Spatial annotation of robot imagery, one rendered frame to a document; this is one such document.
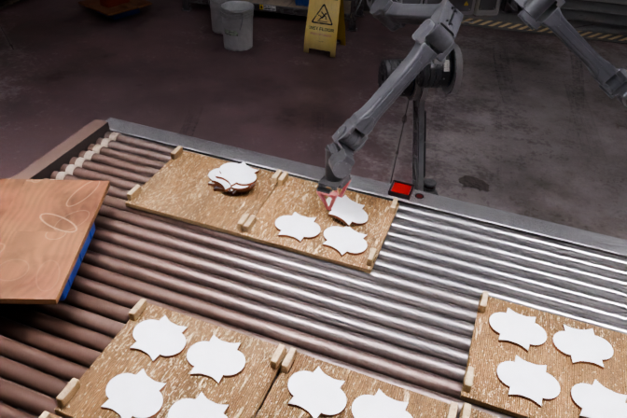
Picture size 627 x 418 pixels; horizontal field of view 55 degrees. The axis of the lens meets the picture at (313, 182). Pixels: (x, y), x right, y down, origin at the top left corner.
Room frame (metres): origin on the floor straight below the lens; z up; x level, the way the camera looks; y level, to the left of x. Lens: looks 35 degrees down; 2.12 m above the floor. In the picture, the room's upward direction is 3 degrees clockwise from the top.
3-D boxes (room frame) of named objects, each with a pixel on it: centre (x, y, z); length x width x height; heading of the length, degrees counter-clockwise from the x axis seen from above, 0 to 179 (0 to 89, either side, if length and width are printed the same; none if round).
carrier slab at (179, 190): (1.64, 0.35, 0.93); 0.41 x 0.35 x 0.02; 72
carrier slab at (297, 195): (1.51, -0.04, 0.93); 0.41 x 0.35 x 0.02; 71
